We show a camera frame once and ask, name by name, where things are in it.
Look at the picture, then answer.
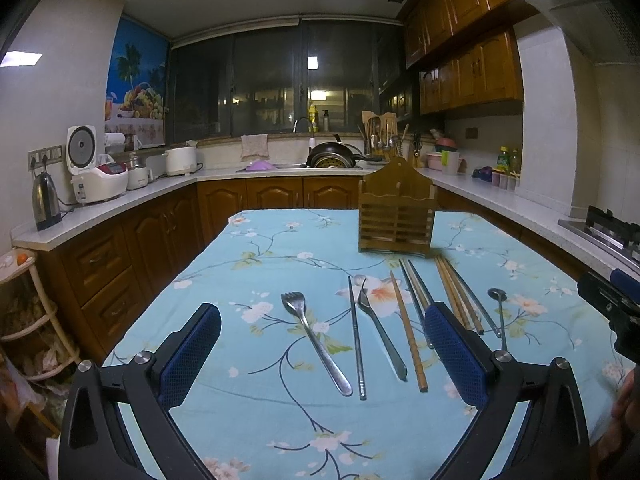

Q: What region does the small steel spoon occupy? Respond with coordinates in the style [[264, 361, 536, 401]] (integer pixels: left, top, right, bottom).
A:
[[487, 288, 508, 352]]

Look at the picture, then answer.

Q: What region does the carved wooden chopstick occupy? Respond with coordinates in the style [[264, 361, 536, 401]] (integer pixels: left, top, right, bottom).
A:
[[390, 272, 428, 393]]

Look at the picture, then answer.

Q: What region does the steel chopstick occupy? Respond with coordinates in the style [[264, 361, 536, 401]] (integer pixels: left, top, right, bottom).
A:
[[347, 276, 367, 401], [445, 258, 501, 338], [399, 259, 434, 350]]

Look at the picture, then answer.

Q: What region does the person right hand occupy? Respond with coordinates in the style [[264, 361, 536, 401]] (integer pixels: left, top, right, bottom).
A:
[[591, 366, 639, 465]]

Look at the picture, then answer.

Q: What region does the gas stove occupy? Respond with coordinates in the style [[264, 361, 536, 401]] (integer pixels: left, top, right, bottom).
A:
[[558, 206, 640, 272]]

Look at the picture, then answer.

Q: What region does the white storage rack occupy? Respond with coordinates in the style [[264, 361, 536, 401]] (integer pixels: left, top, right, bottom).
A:
[[1, 248, 80, 382]]

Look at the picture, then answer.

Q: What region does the green bottle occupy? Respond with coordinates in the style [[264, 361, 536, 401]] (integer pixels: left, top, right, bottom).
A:
[[496, 146, 511, 174]]

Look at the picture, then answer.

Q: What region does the floral blue tablecloth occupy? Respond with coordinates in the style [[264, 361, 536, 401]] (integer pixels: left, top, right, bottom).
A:
[[107, 209, 631, 479]]

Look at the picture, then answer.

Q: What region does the steel electric kettle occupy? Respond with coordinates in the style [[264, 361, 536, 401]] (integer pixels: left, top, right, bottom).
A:
[[32, 171, 62, 231]]

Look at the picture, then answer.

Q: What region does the white rice cooker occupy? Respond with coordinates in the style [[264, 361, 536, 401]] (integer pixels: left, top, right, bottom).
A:
[[66, 125, 128, 205]]

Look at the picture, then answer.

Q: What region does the white round cooker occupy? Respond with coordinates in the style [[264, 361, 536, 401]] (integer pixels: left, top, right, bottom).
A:
[[163, 145, 198, 177]]

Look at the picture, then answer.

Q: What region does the wooden utensil holder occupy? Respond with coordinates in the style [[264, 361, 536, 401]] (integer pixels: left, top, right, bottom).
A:
[[358, 157, 438, 256]]

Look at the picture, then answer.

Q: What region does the countertop utensil rack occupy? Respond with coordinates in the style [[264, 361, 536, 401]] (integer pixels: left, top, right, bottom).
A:
[[360, 110, 409, 160]]

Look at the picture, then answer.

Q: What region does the tropical fruit poster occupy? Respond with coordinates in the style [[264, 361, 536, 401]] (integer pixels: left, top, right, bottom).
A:
[[104, 16, 169, 148]]

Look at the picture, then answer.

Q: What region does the range hood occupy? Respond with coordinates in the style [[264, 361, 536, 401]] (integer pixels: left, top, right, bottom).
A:
[[525, 0, 639, 65]]

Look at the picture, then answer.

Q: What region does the black wok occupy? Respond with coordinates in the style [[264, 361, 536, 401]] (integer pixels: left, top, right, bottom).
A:
[[306, 134, 383, 168]]

